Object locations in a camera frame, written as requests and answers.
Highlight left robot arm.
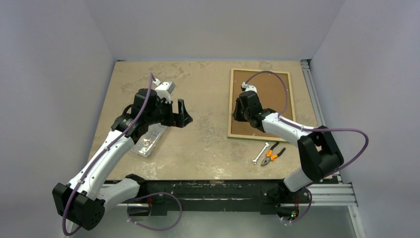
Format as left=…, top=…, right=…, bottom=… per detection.
left=52, top=88, right=193, bottom=236

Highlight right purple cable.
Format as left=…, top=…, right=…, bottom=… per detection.
left=244, top=70, right=369, bottom=179

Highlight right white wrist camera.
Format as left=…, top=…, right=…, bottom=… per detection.
left=241, top=82, right=258, bottom=93

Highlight small silver wrench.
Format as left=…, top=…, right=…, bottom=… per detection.
left=252, top=142, right=270, bottom=165

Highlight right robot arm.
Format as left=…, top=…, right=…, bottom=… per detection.
left=233, top=91, right=344, bottom=202

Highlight green picture frame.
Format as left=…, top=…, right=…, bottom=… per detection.
left=227, top=68, right=296, bottom=142

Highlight orange black pliers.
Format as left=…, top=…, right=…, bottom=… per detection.
left=261, top=142, right=286, bottom=166

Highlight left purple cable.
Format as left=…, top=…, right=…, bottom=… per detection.
left=61, top=72, right=157, bottom=237

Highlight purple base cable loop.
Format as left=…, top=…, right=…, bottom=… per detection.
left=126, top=192, right=183, bottom=233

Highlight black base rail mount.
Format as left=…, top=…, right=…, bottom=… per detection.
left=126, top=178, right=313, bottom=218

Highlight clear plastic screw box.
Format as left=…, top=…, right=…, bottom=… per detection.
left=131, top=124, right=167, bottom=158

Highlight aluminium frame rail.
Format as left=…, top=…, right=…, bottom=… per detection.
left=308, top=183, right=357, bottom=206

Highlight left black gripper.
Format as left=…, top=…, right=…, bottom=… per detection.
left=146, top=96, right=191, bottom=128

